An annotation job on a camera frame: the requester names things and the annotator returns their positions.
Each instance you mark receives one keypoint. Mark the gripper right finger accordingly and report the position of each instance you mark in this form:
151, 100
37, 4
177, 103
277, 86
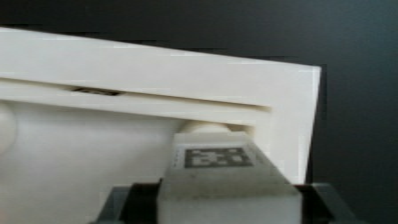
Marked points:
327, 208

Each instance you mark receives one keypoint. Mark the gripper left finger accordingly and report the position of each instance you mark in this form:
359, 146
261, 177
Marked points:
110, 213

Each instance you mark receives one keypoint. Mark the white leg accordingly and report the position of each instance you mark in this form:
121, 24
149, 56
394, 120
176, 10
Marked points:
224, 187

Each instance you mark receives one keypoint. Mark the white square tabletop part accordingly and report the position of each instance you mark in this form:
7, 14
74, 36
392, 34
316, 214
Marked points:
97, 99

